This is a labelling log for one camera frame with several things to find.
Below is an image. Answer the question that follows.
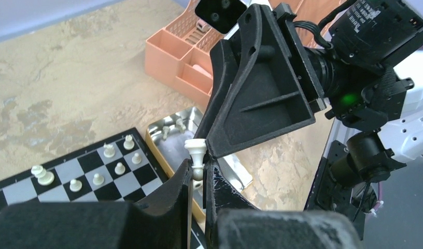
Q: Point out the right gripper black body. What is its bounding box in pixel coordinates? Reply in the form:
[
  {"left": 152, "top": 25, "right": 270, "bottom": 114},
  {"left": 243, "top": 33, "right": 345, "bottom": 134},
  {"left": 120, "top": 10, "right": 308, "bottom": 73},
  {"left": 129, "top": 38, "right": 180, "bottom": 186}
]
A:
[{"left": 273, "top": 3, "right": 326, "bottom": 112}]

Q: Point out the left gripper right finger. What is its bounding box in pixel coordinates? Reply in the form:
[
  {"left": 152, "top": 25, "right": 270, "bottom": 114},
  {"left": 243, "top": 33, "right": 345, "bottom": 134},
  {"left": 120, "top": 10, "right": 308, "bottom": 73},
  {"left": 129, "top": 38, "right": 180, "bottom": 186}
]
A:
[{"left": 203, "top": 159, "right": 258, "bottom": 248}]

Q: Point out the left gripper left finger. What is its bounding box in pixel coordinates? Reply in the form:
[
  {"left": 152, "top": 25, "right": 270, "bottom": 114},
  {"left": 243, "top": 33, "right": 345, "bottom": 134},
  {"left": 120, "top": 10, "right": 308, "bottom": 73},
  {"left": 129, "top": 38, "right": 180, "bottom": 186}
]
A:
[{"left": 135, "top": 159, "right": 193, "bottom": 248}]

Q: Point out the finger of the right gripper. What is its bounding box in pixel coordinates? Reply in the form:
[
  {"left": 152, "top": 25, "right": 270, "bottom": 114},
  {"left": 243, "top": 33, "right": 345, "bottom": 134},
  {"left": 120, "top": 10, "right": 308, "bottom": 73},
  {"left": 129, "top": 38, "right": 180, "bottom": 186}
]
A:
[
  {"left": 206, "top": 4, "right": 315, "bottom": 158},
  {"left": 195, "top": 39, "right": 238, "bottom": 137}
]

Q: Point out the white chess pawn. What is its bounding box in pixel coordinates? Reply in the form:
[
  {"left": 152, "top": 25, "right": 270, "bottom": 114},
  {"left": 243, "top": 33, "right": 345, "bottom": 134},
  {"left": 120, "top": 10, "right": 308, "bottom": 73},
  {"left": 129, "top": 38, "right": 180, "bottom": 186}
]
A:
[
  {"left": 185, "top": 139, "right": 207, "bottom": 181},
  {"left": 114, "top": 162, "right": 126, "bottom": 175},
  {"left": 69, "top": 179, "right": 82, "bottom": 192},
  {"left": 92, "top": 173, "right": 105, "bottom": 186},
  {"left": 132, "top": 153, "right": 142, "bottom": 165}
]

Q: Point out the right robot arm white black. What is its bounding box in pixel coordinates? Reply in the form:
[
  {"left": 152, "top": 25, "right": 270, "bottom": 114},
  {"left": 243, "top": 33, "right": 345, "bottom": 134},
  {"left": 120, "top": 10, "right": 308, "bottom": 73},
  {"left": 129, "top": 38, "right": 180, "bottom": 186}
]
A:
[{"left": 195, "top": 1, "right": 423, "bottom": 237}]

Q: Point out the white chess pawn on board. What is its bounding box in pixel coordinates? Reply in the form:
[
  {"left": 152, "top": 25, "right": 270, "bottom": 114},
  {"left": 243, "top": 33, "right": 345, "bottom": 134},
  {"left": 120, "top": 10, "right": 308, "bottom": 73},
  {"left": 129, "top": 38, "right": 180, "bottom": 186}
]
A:
[
  {"left": 132, "top": 153, "right": 142, "bottom": 165},
  {"left": 114, "top": 162, "right": 126, "bottom": 175},
  {"left": 92, "top": 173, "right": 105, "bottom": 186},
  {"left": 69, "top": 179, "right": 82, "bottom": 192}
]

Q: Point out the orange plastic file organizer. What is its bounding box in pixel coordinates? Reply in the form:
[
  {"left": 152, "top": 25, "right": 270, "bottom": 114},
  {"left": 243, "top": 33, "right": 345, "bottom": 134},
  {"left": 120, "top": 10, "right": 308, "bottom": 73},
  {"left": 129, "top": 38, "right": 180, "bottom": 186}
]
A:
[{"left": 145, "top": 1, "right": 230, "bottom": 107}]

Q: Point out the black white chessboard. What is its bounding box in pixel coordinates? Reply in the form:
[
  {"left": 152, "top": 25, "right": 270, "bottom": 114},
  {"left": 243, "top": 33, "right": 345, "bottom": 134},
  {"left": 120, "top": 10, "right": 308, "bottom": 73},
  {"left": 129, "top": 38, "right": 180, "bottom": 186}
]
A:
[{"left": 0, "top": 127, "right": 205, "bottom": 249}]

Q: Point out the gold metal tin tray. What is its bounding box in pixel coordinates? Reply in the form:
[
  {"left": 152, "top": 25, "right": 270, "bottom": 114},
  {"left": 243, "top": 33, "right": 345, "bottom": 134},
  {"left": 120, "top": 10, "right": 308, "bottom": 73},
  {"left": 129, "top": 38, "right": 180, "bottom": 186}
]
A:
[{"left": 144, "top": 106, "right": 254, "bottom": 224}]

